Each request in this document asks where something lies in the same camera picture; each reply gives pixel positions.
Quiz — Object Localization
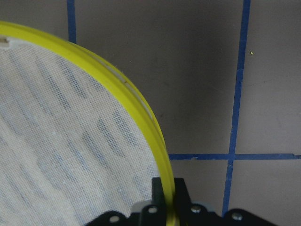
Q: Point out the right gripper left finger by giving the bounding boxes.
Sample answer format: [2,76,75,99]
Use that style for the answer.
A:
[131,178,167,226]

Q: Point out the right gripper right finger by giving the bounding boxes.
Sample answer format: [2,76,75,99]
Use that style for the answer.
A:
[174,178,220,226]

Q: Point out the yellow steamer layer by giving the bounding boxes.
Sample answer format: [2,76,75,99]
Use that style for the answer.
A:
[0,20,179,226]

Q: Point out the white steamer cloth liner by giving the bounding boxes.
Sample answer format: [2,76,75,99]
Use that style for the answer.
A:
[0,40,162,226]

